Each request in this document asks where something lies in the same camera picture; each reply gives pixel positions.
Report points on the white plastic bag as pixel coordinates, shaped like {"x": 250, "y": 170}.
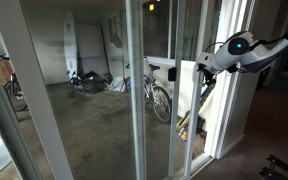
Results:
{"x": 117, "y": 85}

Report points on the brown wooden railing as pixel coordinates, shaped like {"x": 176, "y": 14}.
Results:
{"x": 2, "y": 70}

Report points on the white surfboard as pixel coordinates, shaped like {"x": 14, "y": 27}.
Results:
{"x": 70, "y": 43}

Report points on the red bicycle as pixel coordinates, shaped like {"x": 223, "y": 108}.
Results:
{"x": 14, "y": 80}

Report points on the black garbage bag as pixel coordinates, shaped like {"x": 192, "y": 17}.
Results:
{"x": 90, "y": 81}

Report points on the white flat board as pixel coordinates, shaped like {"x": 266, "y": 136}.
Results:
{"x": 92, "y": 46}

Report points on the dark grey door post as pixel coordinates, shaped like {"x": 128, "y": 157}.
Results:
{"x": 12, "y": 133}

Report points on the small black crate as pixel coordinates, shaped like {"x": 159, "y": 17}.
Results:
{"x": 200, "y": 125}

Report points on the white framed window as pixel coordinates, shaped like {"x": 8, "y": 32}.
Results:
{"x": 157, "y": 30}

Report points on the orange bottle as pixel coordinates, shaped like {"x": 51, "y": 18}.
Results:
{"x": 185, "y": 136}

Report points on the inner white framed glass door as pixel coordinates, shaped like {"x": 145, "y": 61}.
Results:
{"x": 135, "y": 83}

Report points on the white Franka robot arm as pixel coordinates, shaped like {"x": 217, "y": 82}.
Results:
{"x": 270, "y": 53}

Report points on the black wall lockbox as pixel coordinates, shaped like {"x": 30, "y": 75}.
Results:
{"x": 172, "y": 74}

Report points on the yellow wall light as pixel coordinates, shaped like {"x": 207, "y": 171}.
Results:
{"x": 151, "y": 7}

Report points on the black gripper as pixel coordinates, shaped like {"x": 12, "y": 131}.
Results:
{"x": 209, "y": 77}

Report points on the dark framed wall picture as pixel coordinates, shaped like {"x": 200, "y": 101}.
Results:
{"x": 114, "y": 31}

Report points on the blue white bicycle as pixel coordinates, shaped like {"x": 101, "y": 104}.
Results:
{"x": 154, "y": 67}

